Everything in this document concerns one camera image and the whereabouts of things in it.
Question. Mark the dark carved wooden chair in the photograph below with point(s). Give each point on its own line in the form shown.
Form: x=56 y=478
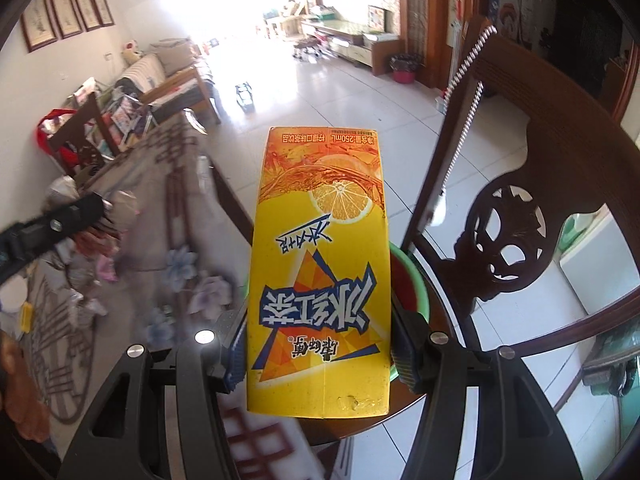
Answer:
x=495 y=255

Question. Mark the wooden TV cabinet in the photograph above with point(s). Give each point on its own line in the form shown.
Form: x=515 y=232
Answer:
x=345 y=42

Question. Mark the pile of magazines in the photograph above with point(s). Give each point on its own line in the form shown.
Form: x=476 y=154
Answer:
x=122 y=115

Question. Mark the green basin with red inside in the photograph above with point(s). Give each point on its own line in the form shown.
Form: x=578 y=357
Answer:
x=410 y=285

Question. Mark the brown wooden chair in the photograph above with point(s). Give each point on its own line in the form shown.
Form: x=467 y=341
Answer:
x=82 y=140

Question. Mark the wooden sofa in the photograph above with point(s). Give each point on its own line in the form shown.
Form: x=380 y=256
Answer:
x=170 y=85

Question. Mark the wheeled stool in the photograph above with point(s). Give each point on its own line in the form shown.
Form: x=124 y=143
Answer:
x=307 y=50

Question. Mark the small yellow plastic object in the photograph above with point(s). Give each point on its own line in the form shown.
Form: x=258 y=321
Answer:
x=26 y=317

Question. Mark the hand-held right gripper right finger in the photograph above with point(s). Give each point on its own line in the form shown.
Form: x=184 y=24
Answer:
x=402 y=355

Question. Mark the floral printed tablecloth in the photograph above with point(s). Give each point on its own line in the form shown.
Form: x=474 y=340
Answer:
x=165 y=210

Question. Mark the red bag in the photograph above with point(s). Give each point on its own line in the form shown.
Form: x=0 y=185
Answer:
x=47 y=127

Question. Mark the white plastic container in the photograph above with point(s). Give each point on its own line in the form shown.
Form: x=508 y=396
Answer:
x=605 y=265

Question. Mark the red waste bin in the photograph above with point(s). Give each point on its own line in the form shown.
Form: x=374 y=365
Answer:
x=405 y=70

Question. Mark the yellow drink carton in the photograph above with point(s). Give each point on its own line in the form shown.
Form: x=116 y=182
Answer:
x=320 y=310

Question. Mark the framed wall picture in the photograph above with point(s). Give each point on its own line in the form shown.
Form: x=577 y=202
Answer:
x=101 y=4
x=86 y=5
x=65 y=9
x=39 y=22

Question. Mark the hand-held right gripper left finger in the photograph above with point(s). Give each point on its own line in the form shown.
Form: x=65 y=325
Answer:
x=236 y=371

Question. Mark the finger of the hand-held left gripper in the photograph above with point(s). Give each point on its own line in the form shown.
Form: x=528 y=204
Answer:
x=65 y=220

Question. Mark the printed door curtain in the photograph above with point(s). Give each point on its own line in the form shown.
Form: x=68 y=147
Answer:
x=522 y=0

